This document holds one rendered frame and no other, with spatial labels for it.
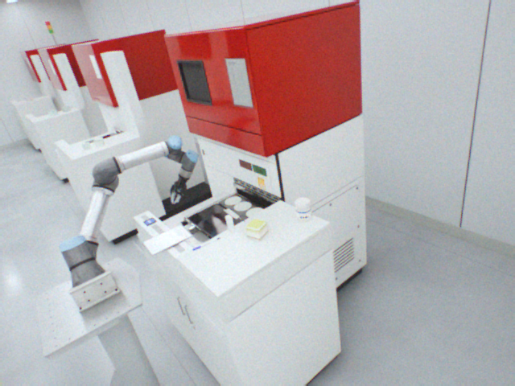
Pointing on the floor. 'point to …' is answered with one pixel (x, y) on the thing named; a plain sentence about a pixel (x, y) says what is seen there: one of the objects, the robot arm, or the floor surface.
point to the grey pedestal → (127, 355)
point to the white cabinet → (261, 327)
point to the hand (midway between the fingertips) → (173, 201)
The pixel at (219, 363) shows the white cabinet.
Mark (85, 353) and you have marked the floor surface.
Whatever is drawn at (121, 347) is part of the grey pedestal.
